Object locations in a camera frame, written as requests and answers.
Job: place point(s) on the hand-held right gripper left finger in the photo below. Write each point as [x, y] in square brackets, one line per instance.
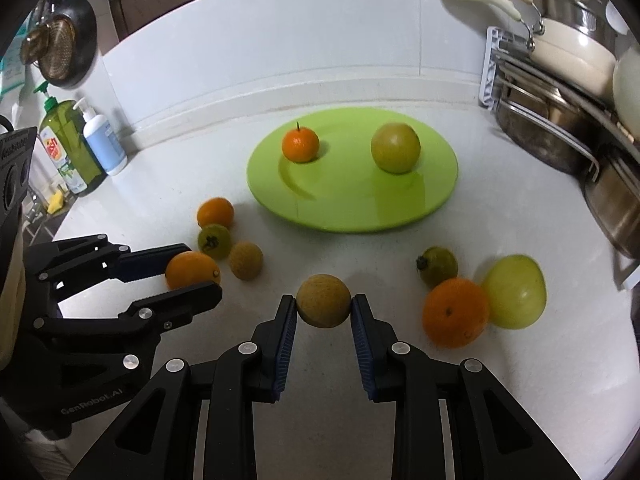
[286, 340]

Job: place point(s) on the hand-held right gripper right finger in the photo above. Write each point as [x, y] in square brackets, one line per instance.
[361, 345]

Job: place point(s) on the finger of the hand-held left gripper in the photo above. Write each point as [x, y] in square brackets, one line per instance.
[145, 262]
[190, 300]

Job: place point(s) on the small green persimmon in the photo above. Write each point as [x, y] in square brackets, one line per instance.
[214, 241]
[438, 266]

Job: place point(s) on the small brown round fruit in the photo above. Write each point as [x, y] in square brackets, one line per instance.
[245, 260]

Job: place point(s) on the small orange mandarin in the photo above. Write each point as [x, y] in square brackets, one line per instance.
[215, 212]

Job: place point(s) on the large orange mandarin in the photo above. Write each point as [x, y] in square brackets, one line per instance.
[455, 313]

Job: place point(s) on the green plate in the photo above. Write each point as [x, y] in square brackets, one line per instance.
[345, 195]

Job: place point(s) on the yellow green apple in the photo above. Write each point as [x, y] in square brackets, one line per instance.
[515, 291]

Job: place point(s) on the stemmed orange mandarin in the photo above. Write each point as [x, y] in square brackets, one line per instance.
[300, 144]

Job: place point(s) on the brownish green apple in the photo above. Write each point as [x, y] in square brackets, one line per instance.
[395, 148]

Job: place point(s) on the yellow sponge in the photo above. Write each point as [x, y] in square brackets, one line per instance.
[56, 201]

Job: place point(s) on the white blue pump bottle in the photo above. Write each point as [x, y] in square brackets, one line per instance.
[102, 140]

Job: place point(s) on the green dish soap bottle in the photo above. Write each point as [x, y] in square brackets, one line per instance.
[67, 145]

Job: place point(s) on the teal cardboard box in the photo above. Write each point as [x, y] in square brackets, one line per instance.
[11, 77]

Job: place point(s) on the black frying pan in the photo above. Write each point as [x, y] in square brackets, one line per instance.
[70, 40]

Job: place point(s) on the copper mesh strainer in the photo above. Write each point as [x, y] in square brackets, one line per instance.
[47, 40]

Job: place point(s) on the white pot rack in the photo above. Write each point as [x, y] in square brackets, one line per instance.
[492, 67]

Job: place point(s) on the cream kettle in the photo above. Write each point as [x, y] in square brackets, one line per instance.
[627, 90]

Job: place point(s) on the steel pot with lid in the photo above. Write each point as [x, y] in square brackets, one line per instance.
[580, 12]

